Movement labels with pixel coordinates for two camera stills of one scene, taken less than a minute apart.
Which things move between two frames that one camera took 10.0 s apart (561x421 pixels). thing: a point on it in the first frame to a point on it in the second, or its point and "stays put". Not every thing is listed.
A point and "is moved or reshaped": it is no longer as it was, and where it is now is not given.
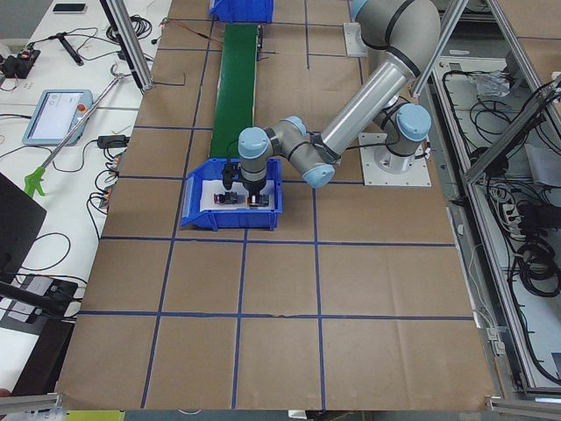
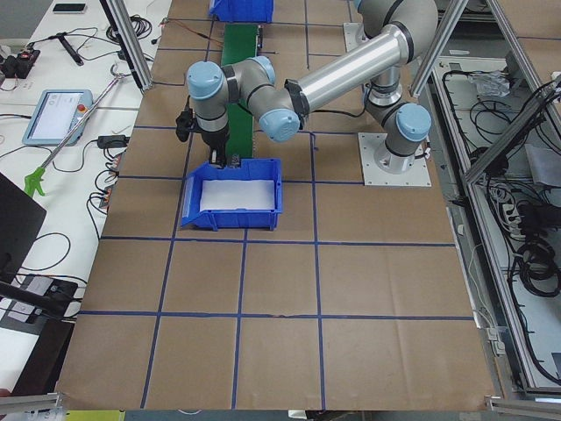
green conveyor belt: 234,108 stays put
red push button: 226,198 is moved or reshaped
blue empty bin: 243,10 stays put
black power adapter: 110,141 stays put
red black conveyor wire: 163,22 stays put
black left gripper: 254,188 to 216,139
